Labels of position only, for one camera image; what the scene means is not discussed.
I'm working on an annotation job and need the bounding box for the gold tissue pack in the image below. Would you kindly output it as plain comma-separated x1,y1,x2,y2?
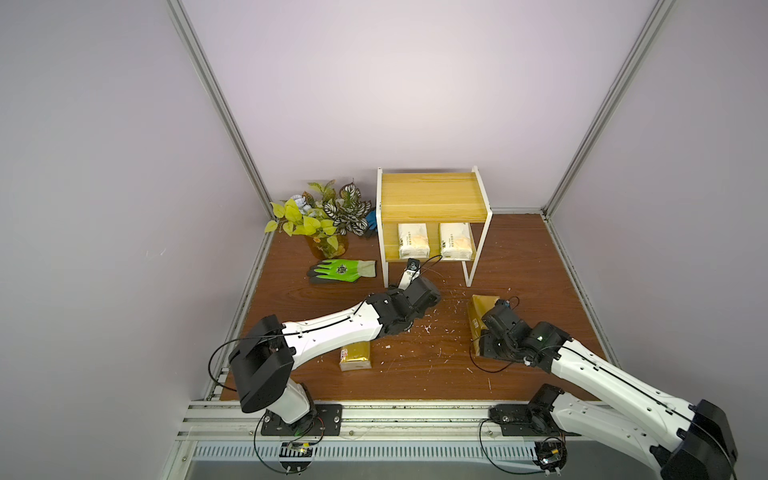
467,295,499,357
339,342,372,372

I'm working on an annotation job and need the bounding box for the white tissue pack green edge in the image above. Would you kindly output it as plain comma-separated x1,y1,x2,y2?
397,223,431,259

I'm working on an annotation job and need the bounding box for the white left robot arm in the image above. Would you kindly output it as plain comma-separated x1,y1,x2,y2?
229,277,441,426

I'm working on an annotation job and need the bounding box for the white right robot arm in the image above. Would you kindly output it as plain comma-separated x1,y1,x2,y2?
468,296,738,479

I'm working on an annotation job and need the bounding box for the green and black work glove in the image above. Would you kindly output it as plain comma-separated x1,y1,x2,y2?
307,258,376,284

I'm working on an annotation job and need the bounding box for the amber translucent plastic vase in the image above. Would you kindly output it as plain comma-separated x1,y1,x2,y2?
305,235,349,260

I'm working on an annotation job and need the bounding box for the blue and grey work glove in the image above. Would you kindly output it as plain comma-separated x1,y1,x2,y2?
366,211,378,234

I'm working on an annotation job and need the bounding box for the artificial green leafy plant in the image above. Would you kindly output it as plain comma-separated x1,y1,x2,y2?
265,180,373,241

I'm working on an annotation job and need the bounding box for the right small circuit board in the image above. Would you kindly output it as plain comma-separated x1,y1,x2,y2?
533,437,567,475

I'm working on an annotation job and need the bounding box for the small circuit board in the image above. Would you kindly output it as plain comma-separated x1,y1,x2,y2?
533,437,567,475
278,442,315,475

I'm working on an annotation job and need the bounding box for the left small circuit board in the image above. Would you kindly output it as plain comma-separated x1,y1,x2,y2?
278,442,315,475

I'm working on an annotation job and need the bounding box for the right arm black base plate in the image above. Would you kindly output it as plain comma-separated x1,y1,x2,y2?
488,403,566,437

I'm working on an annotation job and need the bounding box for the white frame wooden two-tier shelf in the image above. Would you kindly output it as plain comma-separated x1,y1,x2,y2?
375,167,493,287

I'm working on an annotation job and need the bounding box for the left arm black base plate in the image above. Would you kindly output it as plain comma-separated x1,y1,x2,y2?
260,403,343,438

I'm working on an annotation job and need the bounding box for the aluminium front rail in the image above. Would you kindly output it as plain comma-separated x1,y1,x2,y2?
155,399,679,480

